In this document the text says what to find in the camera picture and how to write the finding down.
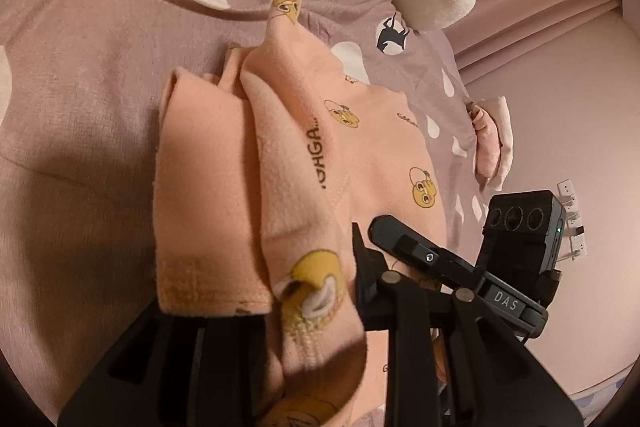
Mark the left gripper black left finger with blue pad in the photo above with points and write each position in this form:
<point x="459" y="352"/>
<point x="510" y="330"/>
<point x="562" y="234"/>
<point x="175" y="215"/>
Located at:
<point x="166" y="370"/>

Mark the black camera box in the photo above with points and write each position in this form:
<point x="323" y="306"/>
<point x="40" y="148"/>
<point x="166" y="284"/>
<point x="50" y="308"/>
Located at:
<point x="522" y="236"/>

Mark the white wall power strip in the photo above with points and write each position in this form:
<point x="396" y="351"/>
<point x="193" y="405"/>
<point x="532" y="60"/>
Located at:
<point x="575" y="231"/>

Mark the folded pink cloth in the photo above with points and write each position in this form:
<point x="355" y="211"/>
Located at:
<point x="488" y="145"/>

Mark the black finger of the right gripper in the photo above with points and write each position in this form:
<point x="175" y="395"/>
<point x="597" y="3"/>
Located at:
<point x="397" y="239"/>

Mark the mauve deer print bedspread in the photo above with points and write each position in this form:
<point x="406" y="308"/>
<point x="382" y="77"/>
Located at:
<point x="80" y="83"/>

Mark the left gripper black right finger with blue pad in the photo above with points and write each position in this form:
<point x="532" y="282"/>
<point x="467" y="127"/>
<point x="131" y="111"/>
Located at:
<point x="451" y="361"/>

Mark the folded white cloth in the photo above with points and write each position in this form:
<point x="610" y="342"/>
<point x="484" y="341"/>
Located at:
<point x="498" y="110"/>

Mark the peach cartoon print pajama shirt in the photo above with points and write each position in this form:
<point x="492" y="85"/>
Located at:
<point x="261" y="174"/>

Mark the flower print cloth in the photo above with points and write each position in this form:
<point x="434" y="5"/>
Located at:
<point x="593" y="400"/>

